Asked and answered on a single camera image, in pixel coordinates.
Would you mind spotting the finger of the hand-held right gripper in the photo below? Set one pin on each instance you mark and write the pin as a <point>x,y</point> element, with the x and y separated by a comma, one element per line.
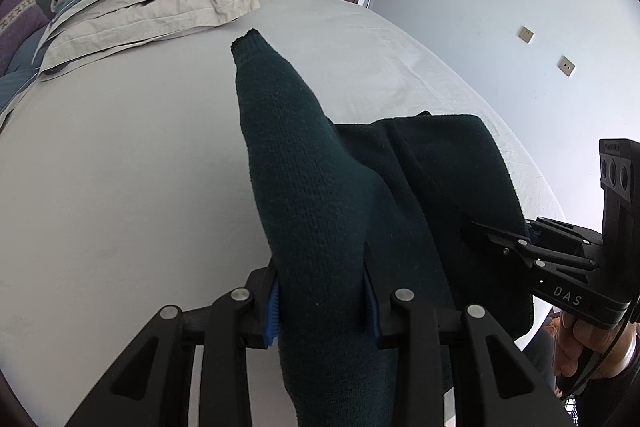
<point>530,252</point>
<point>570,234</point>

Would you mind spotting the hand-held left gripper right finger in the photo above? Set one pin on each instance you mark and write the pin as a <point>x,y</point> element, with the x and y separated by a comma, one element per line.
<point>371,307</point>

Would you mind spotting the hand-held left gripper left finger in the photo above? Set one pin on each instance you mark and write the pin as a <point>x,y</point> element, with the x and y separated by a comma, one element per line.
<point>272,307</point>

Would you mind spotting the dark green knit sweater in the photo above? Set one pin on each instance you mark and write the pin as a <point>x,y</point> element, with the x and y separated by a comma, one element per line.
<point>310,187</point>

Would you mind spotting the person's right hand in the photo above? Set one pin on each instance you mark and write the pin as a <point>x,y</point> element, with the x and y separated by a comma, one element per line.
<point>585,337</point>

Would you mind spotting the plain beige pillow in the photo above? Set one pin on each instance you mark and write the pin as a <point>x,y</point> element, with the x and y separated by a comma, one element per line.
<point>150,17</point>

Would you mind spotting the purple patterned cushion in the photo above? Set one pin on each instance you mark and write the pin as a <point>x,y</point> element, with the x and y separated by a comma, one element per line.
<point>20,22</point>

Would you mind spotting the beige wall socket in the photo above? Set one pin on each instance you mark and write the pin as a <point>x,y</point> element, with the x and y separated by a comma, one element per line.
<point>566,66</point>
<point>526,34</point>

